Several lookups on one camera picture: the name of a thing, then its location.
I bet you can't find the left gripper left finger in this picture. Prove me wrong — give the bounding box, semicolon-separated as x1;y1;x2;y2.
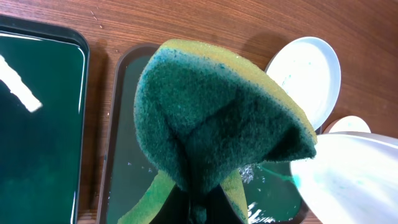
150;185;190;224

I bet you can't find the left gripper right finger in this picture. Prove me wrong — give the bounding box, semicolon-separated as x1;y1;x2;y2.
205;184;241;224

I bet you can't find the green yellow scrub sponge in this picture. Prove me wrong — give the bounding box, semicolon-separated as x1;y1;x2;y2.
119;39;317;223

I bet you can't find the white plate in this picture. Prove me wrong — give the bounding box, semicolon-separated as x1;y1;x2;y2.
323;116;371;133
264;37;341;130
290;132;397;224

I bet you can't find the dark green serving tray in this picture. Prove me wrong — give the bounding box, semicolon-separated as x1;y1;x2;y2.
97;44;309;223

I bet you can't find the black water basin tray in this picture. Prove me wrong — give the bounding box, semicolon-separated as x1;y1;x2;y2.
1;16;90;223

